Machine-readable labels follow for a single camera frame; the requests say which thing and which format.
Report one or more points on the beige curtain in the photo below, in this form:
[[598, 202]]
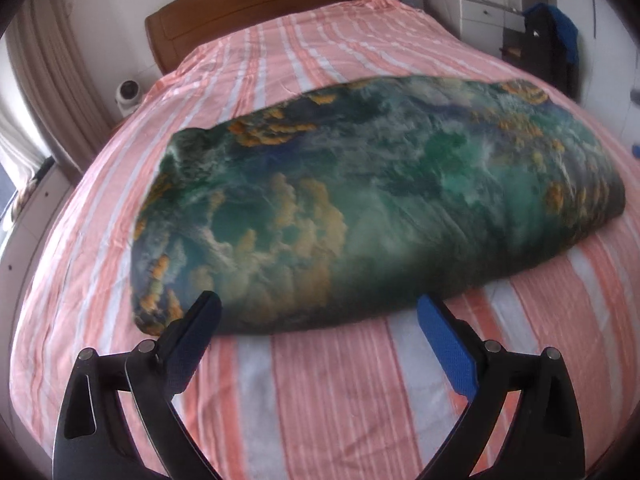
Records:
[[71, 116]]

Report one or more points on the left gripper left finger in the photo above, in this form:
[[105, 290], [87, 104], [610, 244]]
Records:
[[93, 439]]

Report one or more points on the small white fan heater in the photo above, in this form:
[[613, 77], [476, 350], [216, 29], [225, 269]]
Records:
[[128, 97]]

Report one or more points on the white bedside cabinet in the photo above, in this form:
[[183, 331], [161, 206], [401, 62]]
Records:
[[485, 26]]

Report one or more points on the dark jacket on chair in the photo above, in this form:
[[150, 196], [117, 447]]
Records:
[[540, 53]]

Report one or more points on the white wardrobe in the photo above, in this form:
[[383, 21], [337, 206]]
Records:
[[609, 67]]

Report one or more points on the white low drawer cabinet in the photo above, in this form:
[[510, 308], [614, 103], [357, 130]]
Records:
[[22, 248]]

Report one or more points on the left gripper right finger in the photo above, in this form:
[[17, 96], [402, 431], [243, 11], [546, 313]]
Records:
[[544, 439]]

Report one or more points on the blue garment on chair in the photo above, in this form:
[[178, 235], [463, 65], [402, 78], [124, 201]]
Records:
[[566, 30]]

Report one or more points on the green patterned silk jacket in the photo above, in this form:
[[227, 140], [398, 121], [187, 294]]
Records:
[[353, 200]]

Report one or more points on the pink striped bed sheet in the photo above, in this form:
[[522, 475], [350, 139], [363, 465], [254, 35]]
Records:
[[365, 399]]

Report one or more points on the brown wooden headboard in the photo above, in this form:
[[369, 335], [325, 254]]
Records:
[[270, 5]]

